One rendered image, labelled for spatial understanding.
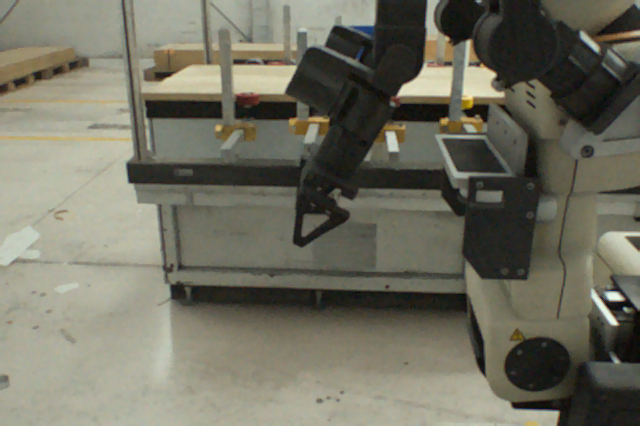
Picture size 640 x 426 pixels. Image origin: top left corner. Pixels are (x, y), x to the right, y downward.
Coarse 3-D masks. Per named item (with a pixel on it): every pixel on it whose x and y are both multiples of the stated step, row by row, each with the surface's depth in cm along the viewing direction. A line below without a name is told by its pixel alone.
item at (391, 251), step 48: (192, 144) 233; (240, 144) 232; (288, 144) 231; (384, 144) 229; (432, 144) 228; (192, 240) 252; (240, 240) 251; (288, 240) 249; (336, 240) 247; (384, 240) 247; (432, 240) 245; (192, 288) 265; (240, 288) 258; (288, 288) 255; (336, 288) 252; (384, 288) 251; (432, 288) 249
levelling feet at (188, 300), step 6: (186, 288) 260; (318, 294) 257; (180, 300) 263; (186, 300) 262; (192, 300) 262; (198, 300) 263; (318, 300) 258; (312, 306) 258; (318, 306) 258; (324, 306) 258
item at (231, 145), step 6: (246, 120) 219; (252, 120) 221; (234, 132) 203; (240, 132) 203; (228, 138) 195; (234, 138) 196; (240, 138) 200; (228, 144) 189; (234, 144) 191; (222, 150) 184; (228, 150) 184; (234, 150) 191; (222, 156) 185; (228, 156) 185
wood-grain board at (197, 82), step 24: (192, 72) 271; (216, 72) 271; (240, 72) 270; (264, 72) 270; (288, 72) 270; (432, 72) 270; (480, 72) 271; (144, 96) 226; (168, 96) 226; (192, 96) 225; (216, 96) 224; (264, 96) 223; (288, 96) 223; (408, 96) 220; (432, 96) 219; (480, 96) 219
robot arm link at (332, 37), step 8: (336, 24) 112; (336, 32) 112; (344, 32) 111; (352, 32) 111; (360, 32) 113; (328, 40) 111; (336, 40) 111; (344, 40) 112; (352, 40) 112; (360, 40) 112; (368, 40) 111; (328, 48) 112; (336, 48) 112; (344, 48) 112; (352, 48) 112; (352, 56) 112
